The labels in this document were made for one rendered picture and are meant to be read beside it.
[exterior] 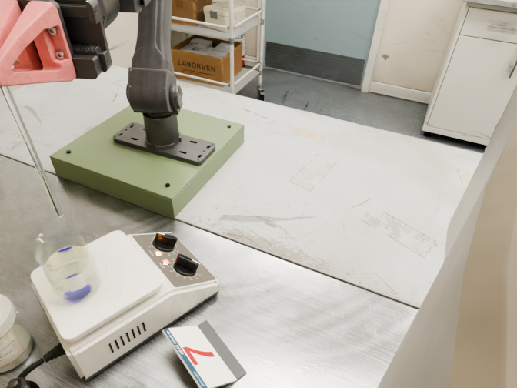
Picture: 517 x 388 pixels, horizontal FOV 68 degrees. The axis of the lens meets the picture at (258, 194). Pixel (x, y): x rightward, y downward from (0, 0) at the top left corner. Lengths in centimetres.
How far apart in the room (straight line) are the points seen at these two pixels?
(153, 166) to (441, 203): 54
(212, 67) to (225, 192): 202
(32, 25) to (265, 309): 42
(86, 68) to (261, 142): 54
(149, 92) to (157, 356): 41
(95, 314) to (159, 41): 44
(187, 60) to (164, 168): 210
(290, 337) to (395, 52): 291
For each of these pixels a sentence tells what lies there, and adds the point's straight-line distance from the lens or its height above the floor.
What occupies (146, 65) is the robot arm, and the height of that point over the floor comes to 111.
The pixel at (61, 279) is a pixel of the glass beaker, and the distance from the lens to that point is 46.
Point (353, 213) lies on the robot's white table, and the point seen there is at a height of 90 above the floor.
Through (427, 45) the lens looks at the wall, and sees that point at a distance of 325.
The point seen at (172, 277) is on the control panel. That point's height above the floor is 96.
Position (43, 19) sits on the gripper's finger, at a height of 127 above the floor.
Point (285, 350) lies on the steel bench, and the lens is 53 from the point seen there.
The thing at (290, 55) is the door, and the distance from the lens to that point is 349.
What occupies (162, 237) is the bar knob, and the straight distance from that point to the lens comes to 57.
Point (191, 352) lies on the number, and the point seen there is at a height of 93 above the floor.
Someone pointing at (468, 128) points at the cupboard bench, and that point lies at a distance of 284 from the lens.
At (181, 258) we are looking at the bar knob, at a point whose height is 97.
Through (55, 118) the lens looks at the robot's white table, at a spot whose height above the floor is 90.
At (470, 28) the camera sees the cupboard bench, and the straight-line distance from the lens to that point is 262.
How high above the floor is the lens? 137
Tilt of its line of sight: 40 degrees down
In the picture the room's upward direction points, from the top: 2 degrees clockwise
